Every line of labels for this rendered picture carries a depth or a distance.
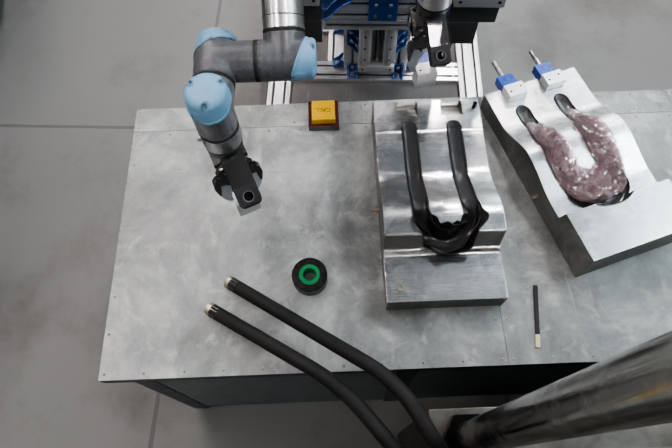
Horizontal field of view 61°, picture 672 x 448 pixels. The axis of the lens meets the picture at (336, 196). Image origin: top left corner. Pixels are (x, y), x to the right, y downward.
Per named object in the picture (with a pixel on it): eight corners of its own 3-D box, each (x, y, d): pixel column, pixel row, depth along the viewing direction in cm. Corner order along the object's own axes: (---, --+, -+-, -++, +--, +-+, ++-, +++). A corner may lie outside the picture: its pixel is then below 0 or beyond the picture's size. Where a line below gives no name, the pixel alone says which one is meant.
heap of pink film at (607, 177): (517, 126, 141) (526, 107, 134) (581, 106, 143) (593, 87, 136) (570, 215, 130) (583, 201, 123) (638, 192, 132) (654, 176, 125)
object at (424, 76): (402, 49, 146) (404, 34, 141) (421, 46, 147) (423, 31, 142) (415, 89, 141) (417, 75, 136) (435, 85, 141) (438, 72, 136)
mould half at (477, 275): (371, 122, 149) (373, 91, 137) (470, 118, 149) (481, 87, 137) (385, 309, 127) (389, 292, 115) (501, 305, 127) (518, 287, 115)
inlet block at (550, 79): (519, 60, 153) (524, 46, 149) (535, 55, 154) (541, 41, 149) (542, 97, 148) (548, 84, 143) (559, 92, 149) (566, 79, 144)
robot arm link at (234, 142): (245, 134, 101) (202, 151, 100) (249, 147, 105) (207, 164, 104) (230, 103, 104) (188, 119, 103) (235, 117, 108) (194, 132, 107)
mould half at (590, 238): (479, 107, 150) (489, 81, 140) (566, 80, 154) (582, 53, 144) (575, 277, 129) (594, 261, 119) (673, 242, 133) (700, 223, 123)
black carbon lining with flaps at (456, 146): (398, 126, 140) (401, 104, 131) (463, 124, 140) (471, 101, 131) (411, 259, 125) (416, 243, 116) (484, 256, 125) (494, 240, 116)
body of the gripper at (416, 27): (436, 20, 134) (444, -20, 123) (447, 48, 130) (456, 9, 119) (405, 25, 133) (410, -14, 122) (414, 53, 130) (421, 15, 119)
